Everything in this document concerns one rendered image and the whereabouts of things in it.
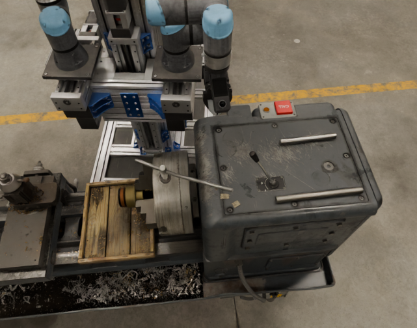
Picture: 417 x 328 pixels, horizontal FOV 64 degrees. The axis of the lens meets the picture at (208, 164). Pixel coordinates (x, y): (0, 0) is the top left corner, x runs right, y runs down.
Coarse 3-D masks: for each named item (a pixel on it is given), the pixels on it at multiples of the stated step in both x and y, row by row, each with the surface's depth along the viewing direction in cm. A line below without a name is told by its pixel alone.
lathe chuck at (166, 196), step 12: (168, 156) 120; (168, 168) 115; (156, 180) 113; (156, 192) 112; (168, 192) 112; (156, 204) 112; (168, 204) 112; (180, 204) 112; (156, 216) 113; (168, 216) 114; (180, 216) 114; (168, 228) 117; (180, 228) 118
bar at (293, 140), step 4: (304, 136) 117; (308, 136) 117; (312, 136) 117; (316, 136) 117; (320, 136) 117; (324, 136) 117; (328, 136) 117; (332, 136) 117; (280, 140) 116; (284, 140) 116; (288, 140) 116; (292, 140) 116; (296, 140) 116; (300, 140) 116; (304, 140) 117; (308, 140) 117; (312, 140) 117; (316, 140) 117; (320, 140) 118; (280, 144) 117; (284, 144) 117
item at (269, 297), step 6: (240, 264) 140; (240, 270) 139; (240, 276) 139; (246, 282) 142; (246, 288) 145; (252, 294) 147; (258, 294) 180; (264, 294) 162; (270, 294) 176; (276, 294) 171; (282, 294) 186; (264, 300) 155; (270, 300) 208
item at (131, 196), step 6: (126, 186) 126; (132, 186) 126; (120, 192) 124; (126, 192) 123; (132, 192) 123; (138, 192) 125; (144, 192) 130; (120, 198) 123; (126, 198) 123; (132, 198) 123; (138, 198) 124; (144, 198) 130; (120, 204) 124; (126, 204) 124; (132, 204) 124
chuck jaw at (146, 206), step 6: (138, 204) 122; (144, 204) 122; (150, 204) 122; (138, 210) 124; (144, 210) 121; (150, 210) 121; (144, 216) 122; (150, 216) 119; (150, 222) 118; (150, 228) 120; (162, 228) 118
